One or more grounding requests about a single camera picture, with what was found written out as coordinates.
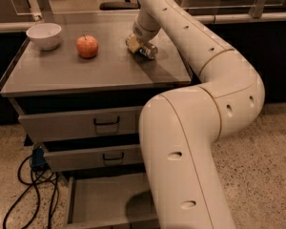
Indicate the grey drawer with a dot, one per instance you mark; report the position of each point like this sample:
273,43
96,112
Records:
122,202
81,124
82,159

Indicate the red apple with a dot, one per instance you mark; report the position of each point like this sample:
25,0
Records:
87,46

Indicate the silver redbull can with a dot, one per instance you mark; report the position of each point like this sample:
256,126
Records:
149,50

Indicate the blue power box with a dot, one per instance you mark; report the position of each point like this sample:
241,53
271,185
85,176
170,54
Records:
38,161

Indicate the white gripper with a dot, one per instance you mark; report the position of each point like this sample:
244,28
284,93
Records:
142,31

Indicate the middle grey drawer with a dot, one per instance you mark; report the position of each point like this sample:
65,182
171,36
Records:
82,159

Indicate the top grey drawer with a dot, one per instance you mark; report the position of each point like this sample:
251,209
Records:
81,124

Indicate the grey drawer cabinet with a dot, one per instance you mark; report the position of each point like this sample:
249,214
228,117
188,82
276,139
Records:
62,81

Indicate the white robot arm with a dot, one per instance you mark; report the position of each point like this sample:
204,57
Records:
177,128

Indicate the white ceramic bowl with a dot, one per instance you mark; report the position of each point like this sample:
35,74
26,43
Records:
46,36

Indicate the bottom grey drawer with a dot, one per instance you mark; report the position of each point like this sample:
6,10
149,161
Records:
122,202

